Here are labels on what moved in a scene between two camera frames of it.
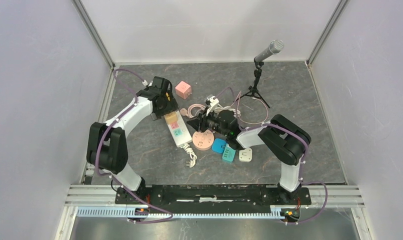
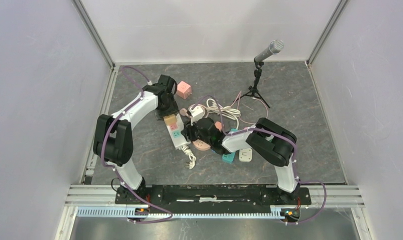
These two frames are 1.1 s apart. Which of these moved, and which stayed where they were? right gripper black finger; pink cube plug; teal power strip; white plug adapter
Moved: right gripper black finger
Stayed: teal power strip; white plug adapter; pink cube plug
